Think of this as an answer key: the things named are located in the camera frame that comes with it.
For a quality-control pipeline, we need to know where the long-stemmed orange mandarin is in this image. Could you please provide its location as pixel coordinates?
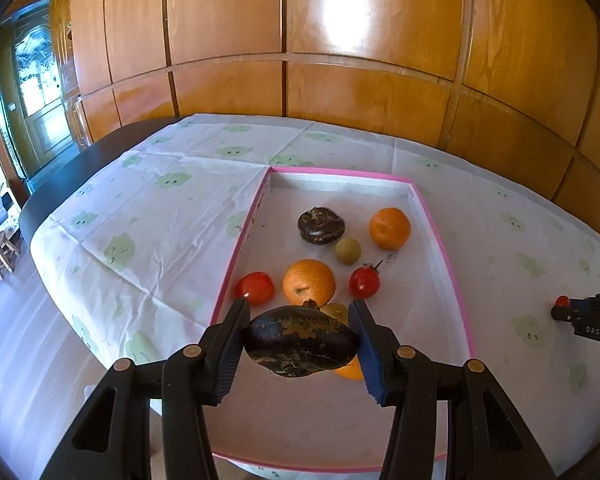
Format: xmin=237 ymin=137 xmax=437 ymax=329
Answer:
xmin=369 ymin=207 xmax=412 ymax=251

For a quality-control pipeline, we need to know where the dark table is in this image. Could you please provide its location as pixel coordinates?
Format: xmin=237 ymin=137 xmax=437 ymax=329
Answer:
xmin=19 ymin=117 xmax=181 ymax=241

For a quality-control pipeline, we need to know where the orange kumquat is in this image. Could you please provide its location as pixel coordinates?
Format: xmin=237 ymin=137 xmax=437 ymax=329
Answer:
xmin=332 ymin=355 xmax=365 ymax=381

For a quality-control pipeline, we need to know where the dark brown water chestnut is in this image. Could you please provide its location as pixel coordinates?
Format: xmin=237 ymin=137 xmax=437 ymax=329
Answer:
xmin=298 ymin=206 xmax=346 ymax=246
xmin=243 ymin=300 xmax=359 ymax=378

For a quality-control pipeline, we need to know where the glass door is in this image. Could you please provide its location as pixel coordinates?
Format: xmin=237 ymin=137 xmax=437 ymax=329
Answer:
xmin=0 ymin=0 xmax=86 ymax=181

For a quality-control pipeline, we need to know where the small wooden stool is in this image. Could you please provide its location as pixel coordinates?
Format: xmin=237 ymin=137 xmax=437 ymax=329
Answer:
xmin=0 ymin=234 xmax=22 ymax=280

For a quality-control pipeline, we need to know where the white low cabinet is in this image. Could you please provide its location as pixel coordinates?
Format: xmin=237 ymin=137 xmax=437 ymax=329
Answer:
xmin=0 ymin=184 xmax=22 ymax=241

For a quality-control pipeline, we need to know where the white green-printed tablecloth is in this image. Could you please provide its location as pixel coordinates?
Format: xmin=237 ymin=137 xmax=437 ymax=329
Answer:
xmin=30 ymin=114 xmax=600 ymax=480

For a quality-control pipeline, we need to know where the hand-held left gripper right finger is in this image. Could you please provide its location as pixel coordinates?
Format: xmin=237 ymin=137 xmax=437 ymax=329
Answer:
xmin=348 ymin=299 xmax=556 ymax=480

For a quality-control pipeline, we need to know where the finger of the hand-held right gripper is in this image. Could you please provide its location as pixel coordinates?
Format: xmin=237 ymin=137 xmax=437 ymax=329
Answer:
xmin=551 ymin=295 xmax=600 ymax=322

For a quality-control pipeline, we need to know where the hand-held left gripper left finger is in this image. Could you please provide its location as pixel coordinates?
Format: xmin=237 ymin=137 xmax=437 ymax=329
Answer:
xmin=40 ymin=298 xmax=252 ymax=480

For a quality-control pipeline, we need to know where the wooden wardrobe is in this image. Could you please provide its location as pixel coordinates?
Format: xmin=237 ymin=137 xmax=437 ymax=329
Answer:
xmin=50 ymin=0 xmax=600 ymax=236

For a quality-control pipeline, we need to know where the tan longan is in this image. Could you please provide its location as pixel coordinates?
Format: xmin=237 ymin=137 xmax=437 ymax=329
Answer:
xmin=320 ymin=303 xmax=349 ymax=326
xmin=335 ymin=238 xmax=363 ymax=265

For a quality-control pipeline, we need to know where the shallow pink box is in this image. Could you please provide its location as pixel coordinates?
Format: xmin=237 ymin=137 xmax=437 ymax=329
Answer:
xmin=211 ymin=166 xmax=477 ymax=473

